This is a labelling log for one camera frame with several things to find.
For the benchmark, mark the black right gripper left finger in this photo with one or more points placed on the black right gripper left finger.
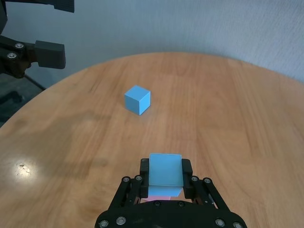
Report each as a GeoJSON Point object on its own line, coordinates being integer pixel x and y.
{"type": "Point", "coordinates": [142, 185]}

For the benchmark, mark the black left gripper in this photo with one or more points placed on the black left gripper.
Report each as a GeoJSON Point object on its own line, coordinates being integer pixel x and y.
{"type": "Point", "coordinates": [2, 16]}

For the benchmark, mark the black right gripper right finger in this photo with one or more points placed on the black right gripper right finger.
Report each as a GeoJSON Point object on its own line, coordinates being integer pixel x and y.
{"type": "Point", "coordinates": [197, 187]}

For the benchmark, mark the pink cube block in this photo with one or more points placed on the pink cube block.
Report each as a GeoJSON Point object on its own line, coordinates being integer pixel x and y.
{"type": "Point", "coordinates": [156, 198]}

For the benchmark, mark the blue cube block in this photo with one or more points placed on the blue cube block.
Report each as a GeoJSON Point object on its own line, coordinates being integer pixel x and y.
{"type": "Point", "coordinates": [136, 99]}
{"type": "Point", "coordinates": [166, 169]}

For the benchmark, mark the black floor strip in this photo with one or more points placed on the black floor strip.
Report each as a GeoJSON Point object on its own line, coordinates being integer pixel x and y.
{"type": "Point", "coordinates": [35, 82]}

